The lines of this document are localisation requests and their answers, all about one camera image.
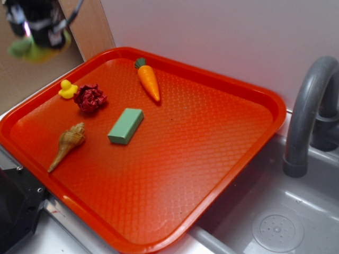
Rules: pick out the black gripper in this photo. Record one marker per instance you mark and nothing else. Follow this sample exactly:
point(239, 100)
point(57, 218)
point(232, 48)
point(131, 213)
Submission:
point(42, 18)

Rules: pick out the green plush frog toy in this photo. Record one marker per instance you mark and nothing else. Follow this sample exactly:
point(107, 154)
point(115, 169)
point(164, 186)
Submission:
point(26, 49)

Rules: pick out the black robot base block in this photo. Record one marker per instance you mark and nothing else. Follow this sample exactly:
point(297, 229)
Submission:
point(22, 200)

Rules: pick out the wooden board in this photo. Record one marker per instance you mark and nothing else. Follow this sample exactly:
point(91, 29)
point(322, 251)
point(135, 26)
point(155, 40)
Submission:
point(91, 31)

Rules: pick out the yellow rubber duck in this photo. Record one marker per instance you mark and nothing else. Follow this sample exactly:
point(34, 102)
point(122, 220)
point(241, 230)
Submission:
point(67, 89)

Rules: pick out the dark red crumpled toy lettuce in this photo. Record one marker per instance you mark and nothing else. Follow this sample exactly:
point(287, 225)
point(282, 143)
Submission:
point(89, 98)

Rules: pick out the orange toy carrot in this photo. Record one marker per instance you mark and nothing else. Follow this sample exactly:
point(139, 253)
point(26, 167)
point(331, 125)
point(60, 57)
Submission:
point(147, 78)

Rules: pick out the tan conch seashell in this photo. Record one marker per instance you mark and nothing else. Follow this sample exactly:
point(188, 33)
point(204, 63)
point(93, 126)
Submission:
point(68, 140)

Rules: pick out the green rectangular block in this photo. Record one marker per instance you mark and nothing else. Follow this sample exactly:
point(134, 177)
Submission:
point(126, 125)

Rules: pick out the red plastic tray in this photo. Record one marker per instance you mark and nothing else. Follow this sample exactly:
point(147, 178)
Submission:
point(181, 87)

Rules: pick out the grey toy faucet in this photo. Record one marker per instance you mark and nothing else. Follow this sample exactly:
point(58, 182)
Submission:
point(314, 120)

